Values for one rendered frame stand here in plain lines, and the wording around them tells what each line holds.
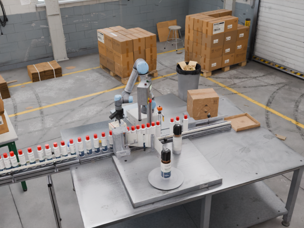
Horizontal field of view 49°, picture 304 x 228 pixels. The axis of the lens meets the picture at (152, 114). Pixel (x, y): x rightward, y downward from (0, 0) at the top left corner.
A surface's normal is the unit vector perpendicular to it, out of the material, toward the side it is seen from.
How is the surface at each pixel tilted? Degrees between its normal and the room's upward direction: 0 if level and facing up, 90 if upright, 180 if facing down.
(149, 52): 89
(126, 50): 90
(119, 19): 90
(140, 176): 0
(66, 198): 0
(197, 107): 90
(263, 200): 1
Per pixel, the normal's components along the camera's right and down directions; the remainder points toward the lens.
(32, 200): -0.02, -0.87
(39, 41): 0.51, 0.41
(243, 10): -0.86, 0.27
